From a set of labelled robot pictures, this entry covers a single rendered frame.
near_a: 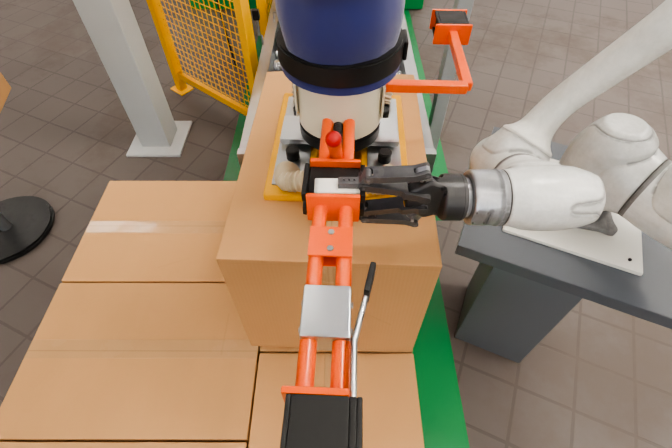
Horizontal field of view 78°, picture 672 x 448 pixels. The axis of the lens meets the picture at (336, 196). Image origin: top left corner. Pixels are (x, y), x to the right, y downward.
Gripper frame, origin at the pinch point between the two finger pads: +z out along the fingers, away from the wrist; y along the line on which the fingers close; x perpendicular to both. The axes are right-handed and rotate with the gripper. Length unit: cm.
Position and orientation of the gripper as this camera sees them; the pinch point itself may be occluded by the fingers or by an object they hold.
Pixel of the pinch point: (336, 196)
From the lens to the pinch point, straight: 65.7
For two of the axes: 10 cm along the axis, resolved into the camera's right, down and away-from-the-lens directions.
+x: 0.0, -7.6, 6.5
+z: -10.0, -0.1, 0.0
